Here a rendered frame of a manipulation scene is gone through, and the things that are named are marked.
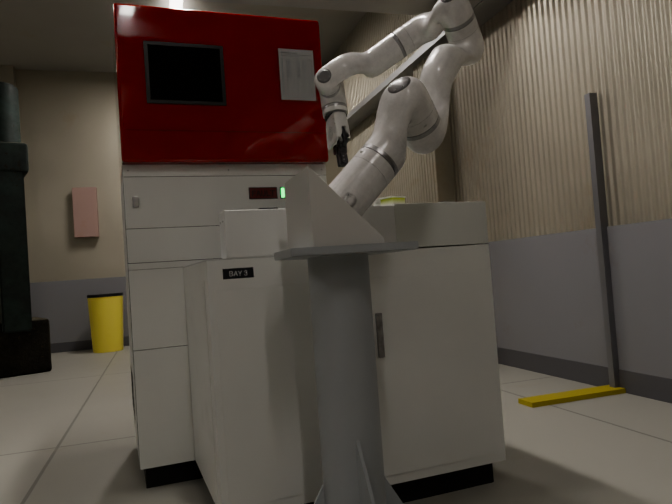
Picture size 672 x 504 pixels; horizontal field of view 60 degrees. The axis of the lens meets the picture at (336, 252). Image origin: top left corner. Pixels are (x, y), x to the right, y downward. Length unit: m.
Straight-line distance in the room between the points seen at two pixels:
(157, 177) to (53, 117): 6.21
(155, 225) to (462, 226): 1.14
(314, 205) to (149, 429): 1.28
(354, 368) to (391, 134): 0.61
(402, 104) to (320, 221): 0.40
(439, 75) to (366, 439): 1.01
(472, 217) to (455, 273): 0.20
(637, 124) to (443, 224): 1.66
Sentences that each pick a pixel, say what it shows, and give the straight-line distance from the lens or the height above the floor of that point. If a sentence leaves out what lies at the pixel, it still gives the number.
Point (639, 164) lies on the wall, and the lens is 3.40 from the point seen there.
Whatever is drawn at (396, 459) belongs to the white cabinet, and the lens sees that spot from 1.96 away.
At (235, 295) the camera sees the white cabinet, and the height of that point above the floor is 0.71.
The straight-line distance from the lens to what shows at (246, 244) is 1.74.
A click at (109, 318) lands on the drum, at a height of 0.40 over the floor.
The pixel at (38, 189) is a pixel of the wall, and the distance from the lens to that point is 8.37.
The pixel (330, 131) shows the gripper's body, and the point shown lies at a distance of 1.94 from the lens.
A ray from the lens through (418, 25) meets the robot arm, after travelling 2.02.
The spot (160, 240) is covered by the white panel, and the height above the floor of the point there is 0.93.
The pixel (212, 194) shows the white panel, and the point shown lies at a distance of 2.38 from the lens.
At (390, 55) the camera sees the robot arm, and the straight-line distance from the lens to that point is 2.00.
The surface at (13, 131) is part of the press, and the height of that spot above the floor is 2.38.
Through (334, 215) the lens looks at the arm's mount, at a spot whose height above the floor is 0.89.
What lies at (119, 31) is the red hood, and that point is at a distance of 2.46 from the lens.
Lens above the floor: 0.76
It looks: 2 degrees up
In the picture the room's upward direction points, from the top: 4 degrees counter-clockwise
